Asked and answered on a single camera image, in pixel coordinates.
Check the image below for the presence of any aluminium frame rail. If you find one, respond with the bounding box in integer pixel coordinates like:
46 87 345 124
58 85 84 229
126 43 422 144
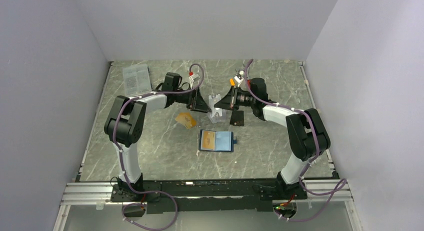
60 182 113 206

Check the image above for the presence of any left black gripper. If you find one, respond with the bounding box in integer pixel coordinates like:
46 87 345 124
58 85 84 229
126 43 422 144
173 86 211 114

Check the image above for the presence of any silver card stack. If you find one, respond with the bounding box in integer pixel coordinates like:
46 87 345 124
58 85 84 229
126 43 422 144
209 110 227 124

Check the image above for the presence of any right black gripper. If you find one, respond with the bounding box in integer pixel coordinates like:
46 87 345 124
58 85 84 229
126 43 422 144
214 86 256 111

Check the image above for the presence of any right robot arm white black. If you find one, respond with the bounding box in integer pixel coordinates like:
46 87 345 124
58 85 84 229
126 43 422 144
214 77 331 199

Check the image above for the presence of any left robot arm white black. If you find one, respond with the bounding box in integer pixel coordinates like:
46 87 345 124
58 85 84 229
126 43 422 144
104 71 211 201

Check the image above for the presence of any silver VIP card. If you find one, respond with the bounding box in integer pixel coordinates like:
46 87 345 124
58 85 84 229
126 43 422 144
208 94 223 120

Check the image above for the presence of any orange handled screwdriver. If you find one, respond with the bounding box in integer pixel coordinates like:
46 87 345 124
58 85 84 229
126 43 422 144
229 78 236 87

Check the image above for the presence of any clear plastic screw box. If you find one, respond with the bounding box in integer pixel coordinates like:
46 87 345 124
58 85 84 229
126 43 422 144
122 63 153 97

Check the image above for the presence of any blue leather card holder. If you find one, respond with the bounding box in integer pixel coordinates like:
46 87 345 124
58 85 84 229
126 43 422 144
198 129 238 153

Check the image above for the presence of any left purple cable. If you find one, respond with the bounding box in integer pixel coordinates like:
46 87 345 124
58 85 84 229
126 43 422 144
111 63 205 231

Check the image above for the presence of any black card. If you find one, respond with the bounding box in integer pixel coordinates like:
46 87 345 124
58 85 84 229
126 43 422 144
229 110 245 127

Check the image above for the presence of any gold VIP card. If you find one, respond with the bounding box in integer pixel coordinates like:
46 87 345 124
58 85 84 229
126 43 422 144
200 130 216 151

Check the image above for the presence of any purple cable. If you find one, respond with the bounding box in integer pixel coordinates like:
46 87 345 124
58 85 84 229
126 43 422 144
111 63 205 231
241 58 347 223

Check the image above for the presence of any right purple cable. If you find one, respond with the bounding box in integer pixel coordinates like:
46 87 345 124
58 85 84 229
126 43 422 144
241 58 347 223

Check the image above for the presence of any gold card stack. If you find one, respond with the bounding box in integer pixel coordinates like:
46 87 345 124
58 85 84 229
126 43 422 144
174 112 197 129

